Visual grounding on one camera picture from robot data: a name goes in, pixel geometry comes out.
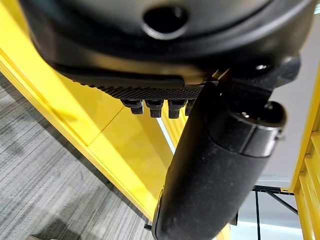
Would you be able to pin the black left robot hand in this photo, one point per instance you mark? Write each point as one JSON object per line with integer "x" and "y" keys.
{"x": 205, "y": 175}

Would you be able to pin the yellow metal shelf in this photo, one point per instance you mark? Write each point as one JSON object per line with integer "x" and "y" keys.
{"x": 120, "y": 140}

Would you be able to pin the yellow shelf upright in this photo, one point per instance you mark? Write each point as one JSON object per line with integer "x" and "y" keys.
{"x": 308, "y": 160}

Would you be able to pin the table with black frame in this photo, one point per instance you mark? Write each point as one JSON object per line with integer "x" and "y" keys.
{"x": 257, "y": 212}

